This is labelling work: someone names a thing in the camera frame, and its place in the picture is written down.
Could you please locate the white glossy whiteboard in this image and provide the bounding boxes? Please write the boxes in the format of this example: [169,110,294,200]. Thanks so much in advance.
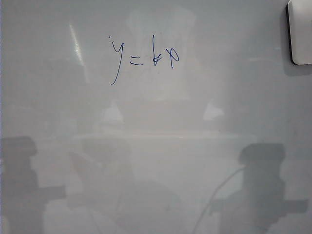
[0,0,312,234]

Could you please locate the blue marker ink marks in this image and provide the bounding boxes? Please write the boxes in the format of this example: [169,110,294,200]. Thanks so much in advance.
[108,35,180,86]

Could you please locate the white rectangular whiteboard eraser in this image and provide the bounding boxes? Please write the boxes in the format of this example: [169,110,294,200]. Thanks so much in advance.
[285,0,312,66]

